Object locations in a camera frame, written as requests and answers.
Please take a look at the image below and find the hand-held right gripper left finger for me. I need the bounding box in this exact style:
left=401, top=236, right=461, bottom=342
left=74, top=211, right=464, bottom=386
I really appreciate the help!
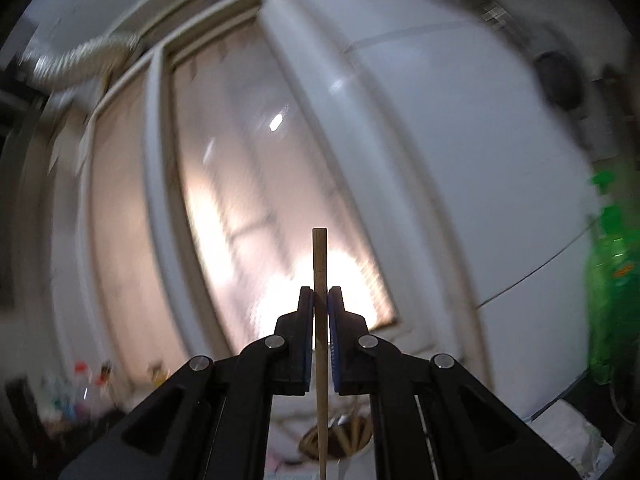
left=59, top=286, right=317, bottom=480

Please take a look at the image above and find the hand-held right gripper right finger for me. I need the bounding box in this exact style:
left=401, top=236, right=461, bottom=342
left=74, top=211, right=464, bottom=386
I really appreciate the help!
left=327, top=286, right=583, bottom=480

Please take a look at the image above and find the tapered wooden chopstick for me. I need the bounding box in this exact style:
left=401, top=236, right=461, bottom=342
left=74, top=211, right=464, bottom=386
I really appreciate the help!
left=312, top=228, right=331, bottom=480

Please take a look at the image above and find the white metal cup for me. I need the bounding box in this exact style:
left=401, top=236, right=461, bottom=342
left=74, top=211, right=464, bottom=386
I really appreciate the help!
left=299, top=412, right=375, bottom=459

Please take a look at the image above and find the frosted glass window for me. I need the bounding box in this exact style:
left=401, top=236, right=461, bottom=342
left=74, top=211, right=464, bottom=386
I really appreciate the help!
left=47, top=0, right=407, bottom=386

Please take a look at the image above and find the oil bottle with red cap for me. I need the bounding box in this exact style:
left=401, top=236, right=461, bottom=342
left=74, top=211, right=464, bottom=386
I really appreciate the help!
left=70, top=360, right=101, bottom=413

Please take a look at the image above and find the light green plastic bottle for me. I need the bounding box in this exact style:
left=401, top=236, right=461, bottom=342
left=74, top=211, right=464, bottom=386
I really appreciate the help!
left=585, top=205, right=640, bottom=386

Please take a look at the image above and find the dark green plastic bottle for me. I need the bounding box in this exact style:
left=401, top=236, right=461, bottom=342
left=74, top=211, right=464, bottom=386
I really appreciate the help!
left=586, top=170, right=623, bottom=211

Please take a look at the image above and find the silver foil duct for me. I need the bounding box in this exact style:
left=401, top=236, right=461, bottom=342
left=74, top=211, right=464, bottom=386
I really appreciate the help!
left=20, top=32, right=143, bottom=92

